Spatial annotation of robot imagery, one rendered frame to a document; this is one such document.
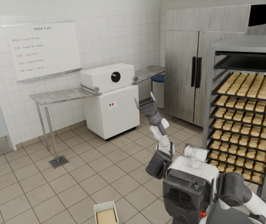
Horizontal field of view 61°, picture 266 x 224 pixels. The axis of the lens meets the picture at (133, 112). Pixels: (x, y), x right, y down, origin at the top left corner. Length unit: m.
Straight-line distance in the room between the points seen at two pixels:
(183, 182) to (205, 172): 0.15
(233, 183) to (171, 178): 0.31
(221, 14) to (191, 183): 2.73
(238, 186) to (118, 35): 3.94
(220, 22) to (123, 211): 2.79
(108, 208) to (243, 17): 2.86
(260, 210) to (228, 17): 2.64
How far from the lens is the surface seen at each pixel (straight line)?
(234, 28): 3.47
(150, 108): 1.39
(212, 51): 1.56
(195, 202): 1.23
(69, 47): 4.20
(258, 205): 1.42
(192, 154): 1.29
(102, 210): 2.71
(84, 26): 4.34
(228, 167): 1.98
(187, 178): 1.27
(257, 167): 1.88
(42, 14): 4.06
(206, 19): 3.69
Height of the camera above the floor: 2.04
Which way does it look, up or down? 24 degrees down
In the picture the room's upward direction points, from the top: 3 degrees counter-clockwise
